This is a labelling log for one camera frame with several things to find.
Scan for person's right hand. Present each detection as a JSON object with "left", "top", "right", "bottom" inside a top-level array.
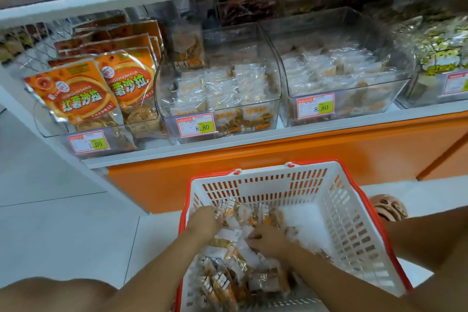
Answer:
[{"left": 247, "top": 222, "right": 295, "bottom": 260}]

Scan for small brown snack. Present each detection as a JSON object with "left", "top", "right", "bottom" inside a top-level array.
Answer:
[{"left": 172, "top": 23, "right": 206, "bottom": 72}]

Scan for person's left forearm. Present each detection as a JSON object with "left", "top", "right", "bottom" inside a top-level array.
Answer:
[{"left": 102, "top": 226, "right": 217, "bottom": 312}]

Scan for orange shelf base panel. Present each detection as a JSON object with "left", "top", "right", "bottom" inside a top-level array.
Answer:
[{"left": 106, "top": 111, "right": 468, "bottom": 214}]

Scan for yellow hamster snack packets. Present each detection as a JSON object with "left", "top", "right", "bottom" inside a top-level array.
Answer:
[{"left": 406, "top": 16, "right": 468, "bottom": 78}]

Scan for pile of small brown snacks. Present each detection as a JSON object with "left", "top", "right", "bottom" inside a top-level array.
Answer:
[{"left": 197, "top": 198, "right": 332, "bottom": 309}]

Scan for white yellow price tag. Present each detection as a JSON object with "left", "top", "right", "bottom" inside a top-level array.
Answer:
[
  {"left": 68, "top": 130, "right": 111, "bottom": 156},
  {"left": 175, "top": 112, "right": 217, "bottom": 139},
  {"left": 441, "top": 70, "right": 468, "bottom": 97},
  {"left": 296, "top": 92, "right": 336, "bottom": 120}
]

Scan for white red-rimmed shopping basket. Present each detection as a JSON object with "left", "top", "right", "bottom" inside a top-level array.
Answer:
[{"left": 175, "top": 159, "right": 412, "bottom": 312}]

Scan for white wire mesh panel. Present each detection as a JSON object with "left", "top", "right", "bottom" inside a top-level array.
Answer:
[{"left": 0, "top": 23, "right": 74, "bottom": 78}]

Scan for person's right forearm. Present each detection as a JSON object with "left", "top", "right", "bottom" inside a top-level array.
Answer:
[{"left": 280, "top": 244, "right": 434, "bottom": 312}]

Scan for pink clog sandal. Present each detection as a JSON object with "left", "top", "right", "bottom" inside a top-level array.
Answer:
[{"left": 369, "top": 193, "right": 409, "bottom": 223}]

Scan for person's left hand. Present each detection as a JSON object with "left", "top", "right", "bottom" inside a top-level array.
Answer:
[{"left": 186, "top": 206, "right": 225, "bottom": 245}]

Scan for person's right leg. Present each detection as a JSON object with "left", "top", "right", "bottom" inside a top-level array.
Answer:
[{"left": 380, "top": 206, "right": 468, "bottom": 312}]

